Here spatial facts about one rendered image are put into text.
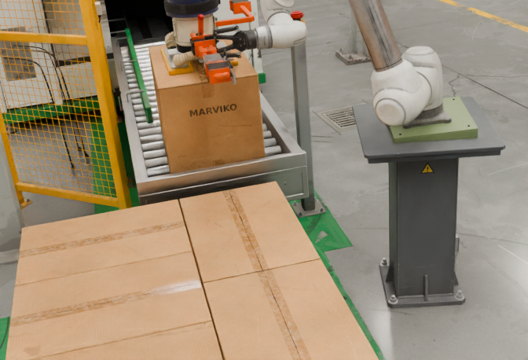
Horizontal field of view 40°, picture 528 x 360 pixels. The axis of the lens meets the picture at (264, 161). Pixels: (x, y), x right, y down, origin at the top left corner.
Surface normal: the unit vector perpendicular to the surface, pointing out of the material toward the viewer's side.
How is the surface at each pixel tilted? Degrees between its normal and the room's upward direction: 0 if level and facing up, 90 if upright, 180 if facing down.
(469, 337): 0
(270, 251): 0
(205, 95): 90
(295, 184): 90
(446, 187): 90
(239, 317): 0
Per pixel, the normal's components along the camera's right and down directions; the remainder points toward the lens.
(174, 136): 0.20, 0.41
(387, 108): -0.46, 0.56
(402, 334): -0.08, -0.90
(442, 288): -0.02, 0.44
